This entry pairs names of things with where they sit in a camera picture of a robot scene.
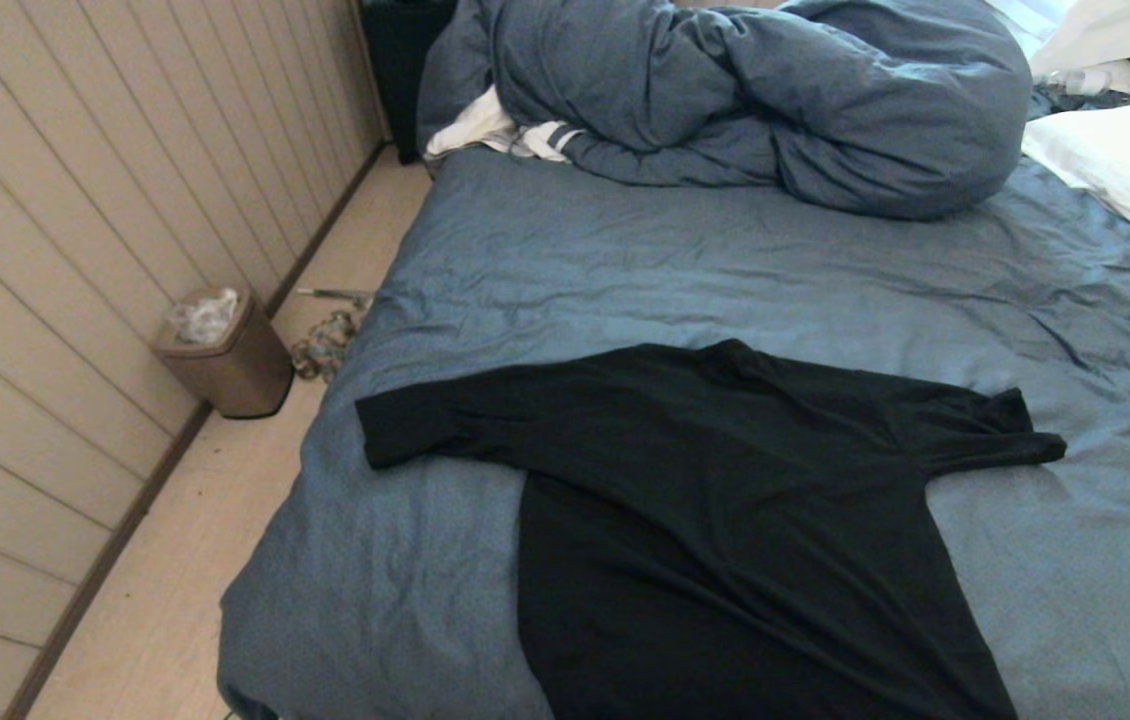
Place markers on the small clutter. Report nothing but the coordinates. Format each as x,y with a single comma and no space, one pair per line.
323,345

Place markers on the black t-shirt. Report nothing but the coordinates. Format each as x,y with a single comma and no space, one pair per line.
745,520

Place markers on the brown trash bin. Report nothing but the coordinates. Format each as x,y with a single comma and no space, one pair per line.
240,375

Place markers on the thin metal rod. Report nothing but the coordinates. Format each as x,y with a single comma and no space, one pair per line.
335,294

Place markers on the blue bed sheet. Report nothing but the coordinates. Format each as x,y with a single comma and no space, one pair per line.
725,270

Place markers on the black bedside cabinet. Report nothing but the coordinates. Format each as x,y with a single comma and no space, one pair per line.
400,70

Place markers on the white striped garment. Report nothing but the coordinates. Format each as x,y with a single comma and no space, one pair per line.
480,125

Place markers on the dark patterned cloth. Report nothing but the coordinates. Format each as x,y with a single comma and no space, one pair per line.
1085,99

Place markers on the crumpled blue duvet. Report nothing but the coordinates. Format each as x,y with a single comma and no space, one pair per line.
775,90

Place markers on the white plastic bin bag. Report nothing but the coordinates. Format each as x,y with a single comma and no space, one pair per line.
205,315

